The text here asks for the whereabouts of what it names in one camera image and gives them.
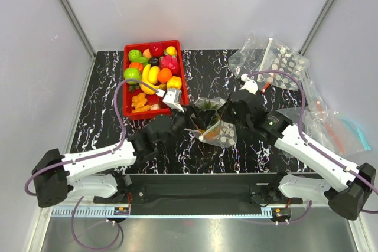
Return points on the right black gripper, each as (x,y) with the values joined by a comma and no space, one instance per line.
(224,111)

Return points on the yellow toy mango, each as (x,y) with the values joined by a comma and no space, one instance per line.
(153,75)

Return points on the toy pineapple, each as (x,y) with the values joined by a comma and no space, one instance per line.
(211,125)

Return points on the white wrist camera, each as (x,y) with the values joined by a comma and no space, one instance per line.
(172,99)
(248,84)

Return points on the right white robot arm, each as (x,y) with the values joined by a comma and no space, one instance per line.
(343,185)

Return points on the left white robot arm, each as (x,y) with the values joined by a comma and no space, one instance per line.
(57,177)

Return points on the green toy pepper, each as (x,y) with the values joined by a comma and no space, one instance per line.
(134,55)

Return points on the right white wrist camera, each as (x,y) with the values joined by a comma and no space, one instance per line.
(248,84)

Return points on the clear zip bag pile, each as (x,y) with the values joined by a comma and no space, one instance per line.
(248,58)

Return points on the orange toy ginger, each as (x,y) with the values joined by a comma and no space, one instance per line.
(140,103)

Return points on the yellow toy lemon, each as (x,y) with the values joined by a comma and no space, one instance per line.
(171,50)

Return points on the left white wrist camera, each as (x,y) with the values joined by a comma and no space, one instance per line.
(172,99)

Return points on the green toy apple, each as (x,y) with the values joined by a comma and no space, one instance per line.
(132,75)

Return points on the yellow toy bell pepper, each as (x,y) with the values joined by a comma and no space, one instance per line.
(174,83)

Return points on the red toy pomegranate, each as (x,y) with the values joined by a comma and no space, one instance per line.
(156,49)

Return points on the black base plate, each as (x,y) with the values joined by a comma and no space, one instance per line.
(192,194)

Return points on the pink toy dragon fruit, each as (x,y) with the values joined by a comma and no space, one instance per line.
(171,63)

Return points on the toy banana bunch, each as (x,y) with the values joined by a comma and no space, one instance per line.
(147,87)

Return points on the red plastic tray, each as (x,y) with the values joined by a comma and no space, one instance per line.
(157,105)

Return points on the blue zipper plastic bag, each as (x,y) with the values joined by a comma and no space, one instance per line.
(327,127)

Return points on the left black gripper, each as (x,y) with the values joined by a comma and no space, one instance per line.
(192,122)

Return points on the polka dot zip bag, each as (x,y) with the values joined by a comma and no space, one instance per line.
(218,134)

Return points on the orange toy fruit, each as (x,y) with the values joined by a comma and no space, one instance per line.
(164,75)

